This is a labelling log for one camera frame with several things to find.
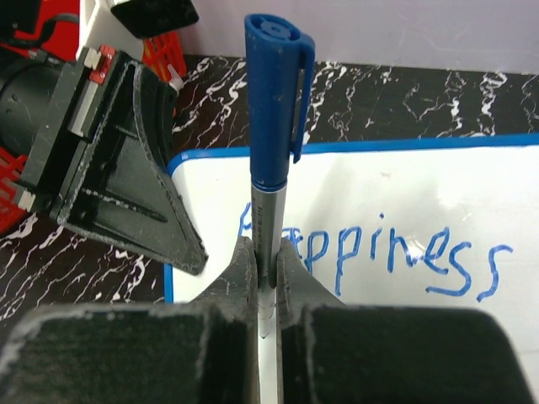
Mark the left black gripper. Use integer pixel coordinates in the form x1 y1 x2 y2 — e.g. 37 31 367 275
16 46 208 275

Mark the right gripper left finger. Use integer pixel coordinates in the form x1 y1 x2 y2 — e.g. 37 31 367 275
1 237 258 403

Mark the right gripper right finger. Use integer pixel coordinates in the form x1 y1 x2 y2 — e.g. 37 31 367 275
276 239 534 403

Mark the blue-framed whiteboard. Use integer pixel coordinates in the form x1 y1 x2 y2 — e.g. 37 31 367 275
163 133 539 404

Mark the white marker with blue cap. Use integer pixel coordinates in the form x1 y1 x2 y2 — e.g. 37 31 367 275
244 13 316 338

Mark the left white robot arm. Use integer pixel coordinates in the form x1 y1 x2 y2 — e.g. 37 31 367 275
1 1 207 275

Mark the red plastic shopping basket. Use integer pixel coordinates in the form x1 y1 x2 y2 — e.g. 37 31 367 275
0 0 187 235

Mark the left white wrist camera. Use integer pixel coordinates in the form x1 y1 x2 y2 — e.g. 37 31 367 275
76 0 200 61

